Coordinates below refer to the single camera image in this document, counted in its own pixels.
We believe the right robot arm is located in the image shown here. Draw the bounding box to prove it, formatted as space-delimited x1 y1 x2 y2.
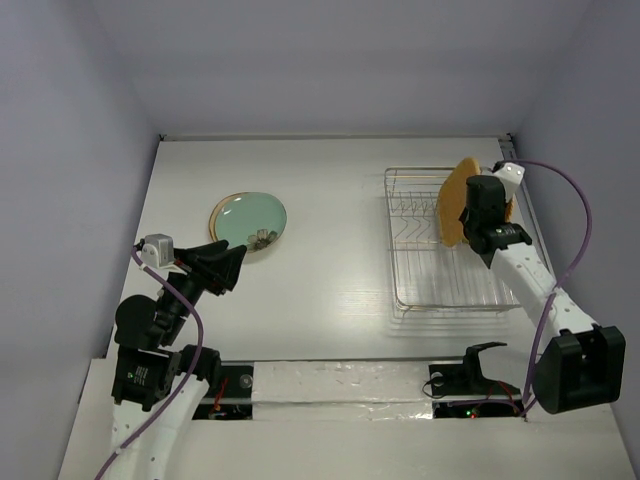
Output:
460 175 626 414

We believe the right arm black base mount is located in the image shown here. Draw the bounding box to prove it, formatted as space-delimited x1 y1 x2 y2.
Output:
423 342 506 400

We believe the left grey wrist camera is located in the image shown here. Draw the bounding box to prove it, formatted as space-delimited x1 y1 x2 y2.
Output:
140 234 177 271

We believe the beige bird pattern plate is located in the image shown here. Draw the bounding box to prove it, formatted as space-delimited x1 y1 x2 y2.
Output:
208 191 289 255

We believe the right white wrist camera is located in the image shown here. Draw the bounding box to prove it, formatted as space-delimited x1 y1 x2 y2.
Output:
492 161 525 203

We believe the white foam block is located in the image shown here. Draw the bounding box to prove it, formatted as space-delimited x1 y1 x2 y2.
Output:
251 361 433 422

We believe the front yellow plate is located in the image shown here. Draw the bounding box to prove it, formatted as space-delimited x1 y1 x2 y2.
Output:
437 157 481 247

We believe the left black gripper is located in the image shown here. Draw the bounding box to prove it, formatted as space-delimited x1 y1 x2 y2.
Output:
159 237 246 341

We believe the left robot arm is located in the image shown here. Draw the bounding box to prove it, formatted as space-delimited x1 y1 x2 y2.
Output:
96 234 247 479

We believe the green flower plate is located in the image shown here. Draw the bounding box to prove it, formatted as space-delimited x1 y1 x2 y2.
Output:
211 192 288 252

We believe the wire dish rack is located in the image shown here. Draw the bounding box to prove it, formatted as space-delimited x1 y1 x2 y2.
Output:
384 166 519 313

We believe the rear orange plate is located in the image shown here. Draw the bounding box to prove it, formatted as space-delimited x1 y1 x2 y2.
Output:
505 197 515 223

